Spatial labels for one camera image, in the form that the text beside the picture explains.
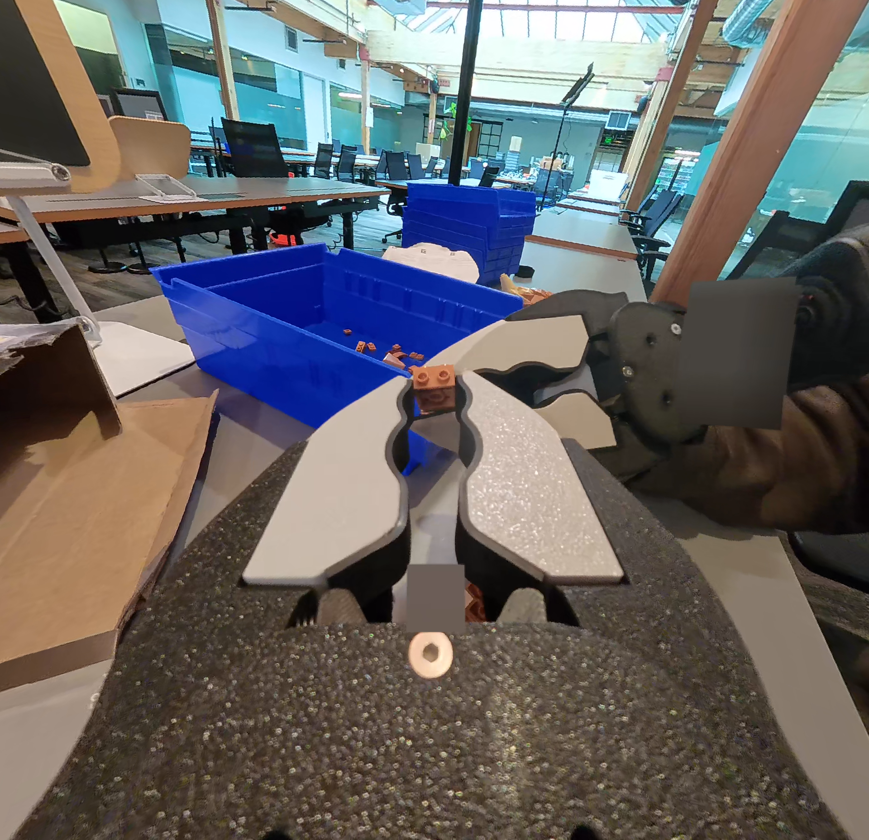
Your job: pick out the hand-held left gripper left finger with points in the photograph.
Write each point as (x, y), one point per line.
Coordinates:
(326, 514)

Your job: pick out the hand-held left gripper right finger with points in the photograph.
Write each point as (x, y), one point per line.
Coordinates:
(543, 514)

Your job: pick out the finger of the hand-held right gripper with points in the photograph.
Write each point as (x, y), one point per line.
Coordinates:
(577, 422)
(523, 341)

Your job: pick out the brown brick body model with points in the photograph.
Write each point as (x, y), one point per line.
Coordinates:
(523, 291)

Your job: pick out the brown two stud brick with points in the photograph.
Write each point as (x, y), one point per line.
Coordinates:
(435, 386)

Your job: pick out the pile of brown bricks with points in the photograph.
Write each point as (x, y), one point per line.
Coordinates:
(387, 352)

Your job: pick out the blue plastic bin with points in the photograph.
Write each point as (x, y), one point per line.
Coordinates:
(258, 325)

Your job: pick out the person's right forearm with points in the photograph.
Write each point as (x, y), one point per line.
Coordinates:
(761, 467)

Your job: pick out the grey desk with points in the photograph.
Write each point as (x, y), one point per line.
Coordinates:
(761, 609)

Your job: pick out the stack of blue bins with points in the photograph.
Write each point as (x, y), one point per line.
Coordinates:
(469, 230)

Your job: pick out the black computer monitor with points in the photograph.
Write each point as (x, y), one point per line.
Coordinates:
(815, 230)

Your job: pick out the black floor lamp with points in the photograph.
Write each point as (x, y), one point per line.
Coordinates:
(570, 128)

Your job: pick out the printed cardboard box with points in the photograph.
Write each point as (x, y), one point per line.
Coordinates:
(82, 514)

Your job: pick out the wooden ceiling beam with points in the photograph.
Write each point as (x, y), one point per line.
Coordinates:
(761, 121)

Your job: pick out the black pole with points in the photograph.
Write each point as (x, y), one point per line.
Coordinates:
(467, 73)

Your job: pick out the black office chair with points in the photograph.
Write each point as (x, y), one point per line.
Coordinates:
(255, 148)

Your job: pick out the white table leg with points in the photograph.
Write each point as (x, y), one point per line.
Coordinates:
(54, 263)

